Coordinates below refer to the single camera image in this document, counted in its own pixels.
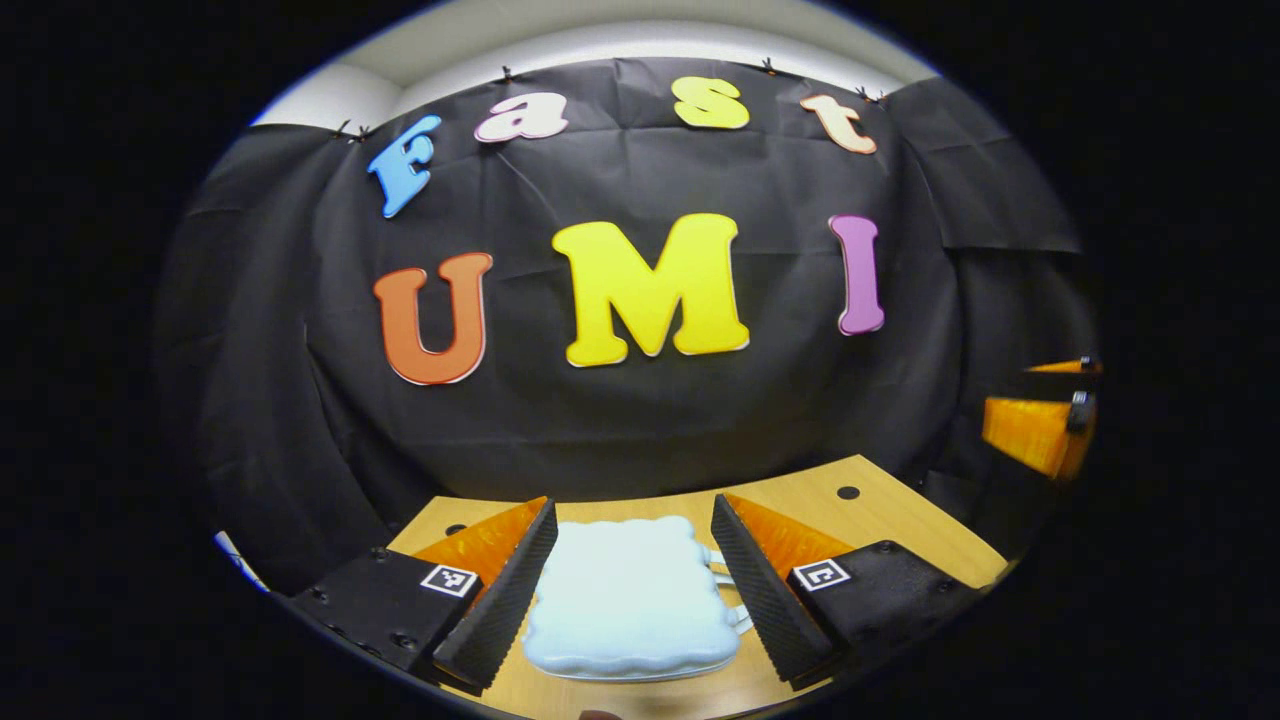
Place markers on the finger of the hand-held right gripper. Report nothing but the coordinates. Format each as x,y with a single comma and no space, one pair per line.
1030,435
1065,367

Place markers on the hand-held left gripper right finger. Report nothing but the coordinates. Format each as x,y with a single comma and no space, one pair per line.
755,600

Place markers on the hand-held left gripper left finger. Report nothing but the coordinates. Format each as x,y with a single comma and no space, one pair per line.
510,600

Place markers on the light blue suitcase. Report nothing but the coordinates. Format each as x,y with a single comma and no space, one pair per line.
630,600

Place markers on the black backdrop cloth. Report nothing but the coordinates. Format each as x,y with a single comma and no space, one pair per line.
600,430

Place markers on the white panel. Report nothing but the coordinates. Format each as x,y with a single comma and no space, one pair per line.
240,560

